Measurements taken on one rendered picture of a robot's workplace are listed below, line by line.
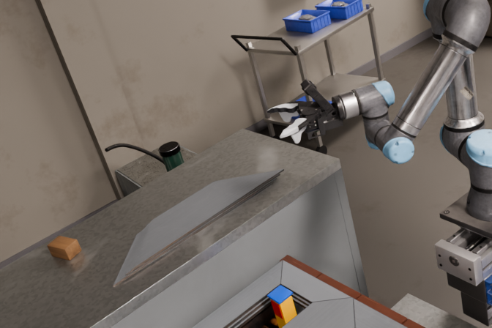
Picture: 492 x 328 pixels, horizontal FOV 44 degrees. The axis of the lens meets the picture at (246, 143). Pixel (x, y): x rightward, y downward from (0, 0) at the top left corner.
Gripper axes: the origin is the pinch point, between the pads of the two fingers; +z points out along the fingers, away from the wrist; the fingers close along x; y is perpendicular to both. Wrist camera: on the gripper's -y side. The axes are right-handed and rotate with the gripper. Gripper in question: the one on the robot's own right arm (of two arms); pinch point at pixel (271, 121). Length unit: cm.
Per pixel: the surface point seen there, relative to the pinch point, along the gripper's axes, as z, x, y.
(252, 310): 22, -8, 62
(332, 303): -3, -18, 59
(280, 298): 12, -12, 56
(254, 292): 20, -1, 61
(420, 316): -30, -20, 76
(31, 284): 91, 16, 43
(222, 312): 31, -6, 61
